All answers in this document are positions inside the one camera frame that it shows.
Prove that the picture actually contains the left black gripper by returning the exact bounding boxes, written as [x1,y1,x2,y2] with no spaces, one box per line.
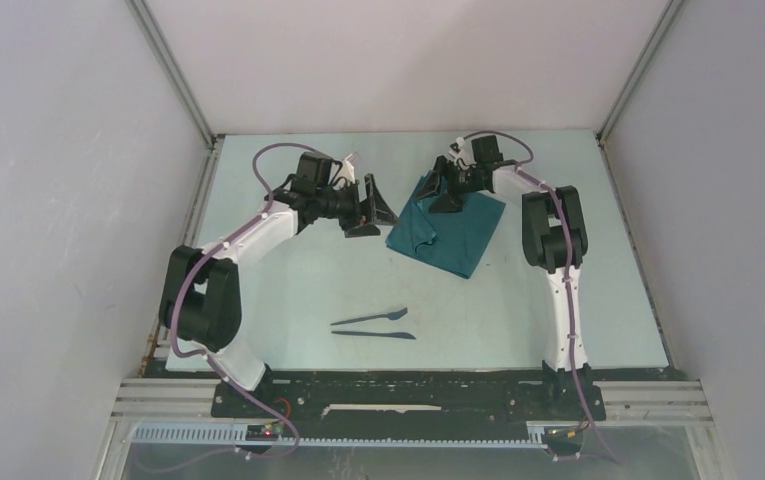
[315,174,399,238]

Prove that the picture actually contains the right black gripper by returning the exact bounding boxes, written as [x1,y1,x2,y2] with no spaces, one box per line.
[412,155,483,214]

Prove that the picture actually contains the teal cloth napkin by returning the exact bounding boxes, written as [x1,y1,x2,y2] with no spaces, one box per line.
[385,174,505,279]

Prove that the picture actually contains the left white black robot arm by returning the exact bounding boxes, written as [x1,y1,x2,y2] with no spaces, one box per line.
[159,147,399,417]

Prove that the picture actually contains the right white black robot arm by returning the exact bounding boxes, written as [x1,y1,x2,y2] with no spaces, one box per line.
[416,130,588,373]

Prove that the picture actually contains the dark plastic knife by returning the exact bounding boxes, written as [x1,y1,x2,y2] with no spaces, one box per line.
[331,330,417,340]

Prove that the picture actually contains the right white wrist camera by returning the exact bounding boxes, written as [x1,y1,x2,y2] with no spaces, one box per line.
[448,137,471,165]

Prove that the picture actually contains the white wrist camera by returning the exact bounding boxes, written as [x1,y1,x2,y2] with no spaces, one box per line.
[448,137,471,165]
[333,151,363,187]

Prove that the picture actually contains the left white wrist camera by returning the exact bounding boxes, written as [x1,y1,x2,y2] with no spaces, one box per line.
[333,151,363,187]

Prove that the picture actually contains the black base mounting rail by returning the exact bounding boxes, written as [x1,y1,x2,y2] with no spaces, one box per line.
[211,368,606,439]

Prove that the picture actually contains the white slotted cable duct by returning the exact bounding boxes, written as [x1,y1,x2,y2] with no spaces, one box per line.
[131,422,569,449]

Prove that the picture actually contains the aluminium frame extrusion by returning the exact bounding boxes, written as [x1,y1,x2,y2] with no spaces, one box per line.
[91,378,218,479]

